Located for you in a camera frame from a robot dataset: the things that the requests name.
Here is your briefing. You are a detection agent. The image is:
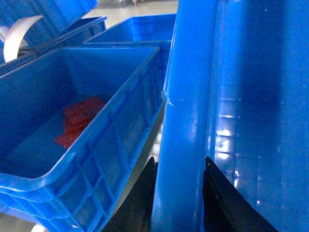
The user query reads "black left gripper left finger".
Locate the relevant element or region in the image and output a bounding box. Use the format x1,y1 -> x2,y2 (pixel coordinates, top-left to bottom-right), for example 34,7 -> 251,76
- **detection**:
103,157 -> 156,232

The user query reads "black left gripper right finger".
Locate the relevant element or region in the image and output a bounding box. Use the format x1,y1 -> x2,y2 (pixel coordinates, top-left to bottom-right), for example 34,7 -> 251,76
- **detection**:
203,157 -> 277,232

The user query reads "large blue plastic crate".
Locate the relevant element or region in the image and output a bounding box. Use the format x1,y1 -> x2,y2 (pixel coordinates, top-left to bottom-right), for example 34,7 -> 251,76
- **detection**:
150,0 -> 309,232

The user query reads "blue crate with red item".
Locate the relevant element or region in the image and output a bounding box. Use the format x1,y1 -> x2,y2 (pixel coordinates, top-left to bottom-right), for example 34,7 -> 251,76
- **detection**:
0,46 -> 164,232

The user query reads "red mesh bag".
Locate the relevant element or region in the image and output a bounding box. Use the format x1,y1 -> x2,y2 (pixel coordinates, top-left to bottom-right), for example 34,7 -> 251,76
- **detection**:
54,96 -> 106,149

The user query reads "blue crate behind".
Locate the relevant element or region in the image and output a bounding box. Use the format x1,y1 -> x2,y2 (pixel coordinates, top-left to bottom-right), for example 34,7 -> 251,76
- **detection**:
83,14 -> 176,75

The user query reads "tilted blue crate top left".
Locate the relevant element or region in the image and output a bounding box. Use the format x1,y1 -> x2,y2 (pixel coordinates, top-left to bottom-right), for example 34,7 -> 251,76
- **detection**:
0,0 -> 108,66

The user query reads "white tape strip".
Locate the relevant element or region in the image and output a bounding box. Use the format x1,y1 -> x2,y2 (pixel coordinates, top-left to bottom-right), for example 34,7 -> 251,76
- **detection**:
0,15 -> 43,63

